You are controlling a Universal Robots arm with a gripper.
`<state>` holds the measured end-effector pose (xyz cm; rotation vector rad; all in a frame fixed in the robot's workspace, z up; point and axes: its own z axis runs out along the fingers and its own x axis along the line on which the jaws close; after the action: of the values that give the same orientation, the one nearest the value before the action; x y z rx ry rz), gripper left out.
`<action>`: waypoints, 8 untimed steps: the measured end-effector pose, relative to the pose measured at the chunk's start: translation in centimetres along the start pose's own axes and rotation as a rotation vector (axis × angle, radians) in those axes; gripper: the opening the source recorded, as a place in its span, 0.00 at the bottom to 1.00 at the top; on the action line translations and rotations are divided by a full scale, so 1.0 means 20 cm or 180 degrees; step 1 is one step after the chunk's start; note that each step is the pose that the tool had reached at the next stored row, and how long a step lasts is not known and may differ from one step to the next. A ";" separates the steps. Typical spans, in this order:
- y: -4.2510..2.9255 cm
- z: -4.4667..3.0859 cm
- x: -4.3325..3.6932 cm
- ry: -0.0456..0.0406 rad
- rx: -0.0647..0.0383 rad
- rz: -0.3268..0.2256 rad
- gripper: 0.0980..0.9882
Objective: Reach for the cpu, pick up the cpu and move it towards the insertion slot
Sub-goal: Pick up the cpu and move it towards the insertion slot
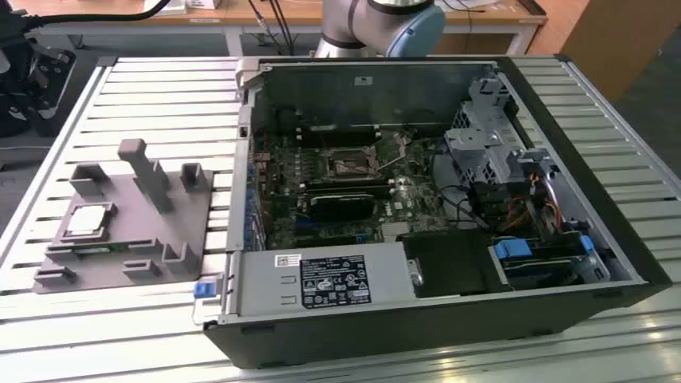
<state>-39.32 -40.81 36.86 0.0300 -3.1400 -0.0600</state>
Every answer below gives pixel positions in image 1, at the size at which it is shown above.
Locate silver CPU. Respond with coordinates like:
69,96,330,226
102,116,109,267
63,205,113,235

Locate CPU socket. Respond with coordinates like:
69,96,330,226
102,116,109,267
323,149,382,180

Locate black RAM slot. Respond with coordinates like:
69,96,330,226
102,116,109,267
305,187,390,197
305,180,389,190

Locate grey parts rack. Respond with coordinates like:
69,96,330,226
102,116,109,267
30,138,217,295

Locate green RAM stick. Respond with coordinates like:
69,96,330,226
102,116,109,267
73,243,131,255

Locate black graphics card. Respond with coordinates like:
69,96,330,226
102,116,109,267
307,193,377,223

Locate grey power supply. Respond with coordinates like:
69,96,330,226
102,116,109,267
233,243,417,317

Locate metal locking lever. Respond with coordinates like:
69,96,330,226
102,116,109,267
375,153,406,180

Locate metal socket cover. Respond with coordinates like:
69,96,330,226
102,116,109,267
371,128,411,161

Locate green motherboard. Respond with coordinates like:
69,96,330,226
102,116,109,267
246,127,458,251

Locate silver metal drive cage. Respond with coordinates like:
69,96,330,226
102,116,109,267
443,77,559,193

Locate black PC case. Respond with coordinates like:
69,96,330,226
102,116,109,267
190,53,672,370

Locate black plastic shroud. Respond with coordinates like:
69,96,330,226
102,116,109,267
398,230,512,299

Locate hard disk in blue carrier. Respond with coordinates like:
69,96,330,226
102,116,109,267
487,235,586,290

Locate wooden cabinet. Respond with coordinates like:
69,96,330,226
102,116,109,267
551,0,681,103

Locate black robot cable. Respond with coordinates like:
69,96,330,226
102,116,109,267
19,0,187,31

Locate black wire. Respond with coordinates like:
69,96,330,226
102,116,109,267
430,150,497,233

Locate orange and yellow wires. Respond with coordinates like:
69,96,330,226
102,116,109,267
498,197,564,233

